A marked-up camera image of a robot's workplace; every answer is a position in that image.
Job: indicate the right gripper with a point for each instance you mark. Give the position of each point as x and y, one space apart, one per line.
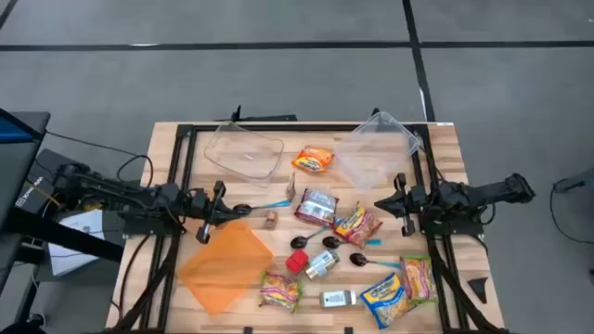
417 201

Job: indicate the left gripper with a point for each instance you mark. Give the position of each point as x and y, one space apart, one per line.
210 209

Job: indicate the yellow and red ramen packet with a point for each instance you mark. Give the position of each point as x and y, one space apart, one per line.
357 226

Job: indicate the small glass spice jar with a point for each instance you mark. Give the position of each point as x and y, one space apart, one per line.
271 219

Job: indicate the silver and red snack packet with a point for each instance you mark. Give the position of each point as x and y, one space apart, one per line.
316 207

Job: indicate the green-edged ramen packet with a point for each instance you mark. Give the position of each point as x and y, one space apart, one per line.
417 278
279 291

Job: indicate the small red box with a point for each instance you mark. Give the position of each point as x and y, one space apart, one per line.
297 262

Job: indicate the orange ramen packet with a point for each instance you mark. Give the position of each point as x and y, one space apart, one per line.
312 160

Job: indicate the blue and yellow ramen packet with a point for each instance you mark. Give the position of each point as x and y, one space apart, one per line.
386 301

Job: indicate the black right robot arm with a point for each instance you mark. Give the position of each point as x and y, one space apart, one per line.
487 192

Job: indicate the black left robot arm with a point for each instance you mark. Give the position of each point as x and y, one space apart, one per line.
139 199

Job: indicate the clear plastic food container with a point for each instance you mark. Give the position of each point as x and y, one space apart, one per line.
371 153

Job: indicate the orange square plate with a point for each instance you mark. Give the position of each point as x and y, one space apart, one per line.
223 269

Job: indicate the clear plastic tray left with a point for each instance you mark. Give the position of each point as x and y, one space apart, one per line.
241 153

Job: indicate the glass seasoning jar white label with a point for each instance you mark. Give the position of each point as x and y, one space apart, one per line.
337 299

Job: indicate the yellow and black device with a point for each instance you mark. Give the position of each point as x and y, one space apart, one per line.
93 205

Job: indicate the white paper sheet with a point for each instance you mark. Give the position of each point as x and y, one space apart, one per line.
79 220

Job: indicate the black computer box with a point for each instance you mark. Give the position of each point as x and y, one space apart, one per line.
39 183

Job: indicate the black monitor with blue screen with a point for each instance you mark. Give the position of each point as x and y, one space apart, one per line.
18 158

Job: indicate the small black mount bracket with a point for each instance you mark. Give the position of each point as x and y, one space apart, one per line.
375 112

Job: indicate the long black camera mount bracket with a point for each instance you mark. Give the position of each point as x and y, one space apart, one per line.
269 118

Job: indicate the black triangular bracket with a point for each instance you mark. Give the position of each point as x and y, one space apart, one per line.
479 287

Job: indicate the black cart frame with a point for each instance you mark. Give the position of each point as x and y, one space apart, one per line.
69 236

